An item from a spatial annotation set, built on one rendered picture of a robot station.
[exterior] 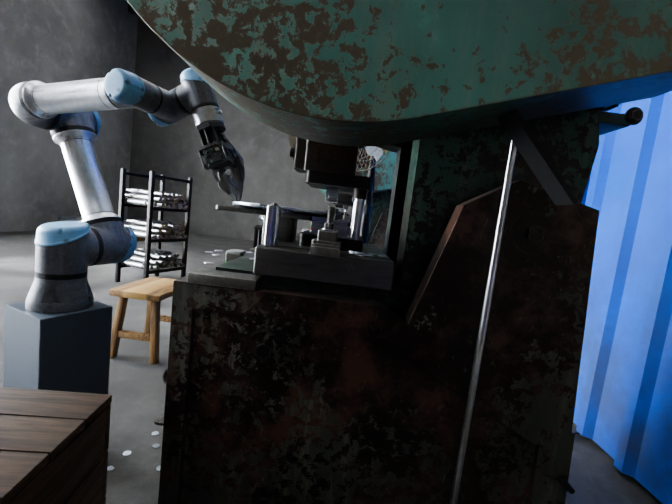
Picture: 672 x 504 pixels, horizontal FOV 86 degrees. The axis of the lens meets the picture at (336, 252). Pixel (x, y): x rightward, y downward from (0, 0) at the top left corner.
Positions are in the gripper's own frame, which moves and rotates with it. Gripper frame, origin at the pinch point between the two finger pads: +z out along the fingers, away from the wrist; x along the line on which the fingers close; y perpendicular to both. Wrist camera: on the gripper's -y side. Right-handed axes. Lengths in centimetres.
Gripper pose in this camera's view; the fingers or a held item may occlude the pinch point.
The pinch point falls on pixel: (237, 197)
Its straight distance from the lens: 106.2
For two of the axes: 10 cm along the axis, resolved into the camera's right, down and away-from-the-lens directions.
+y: -1.6, 0.9, -9.8
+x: 9.4, -3.0, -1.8
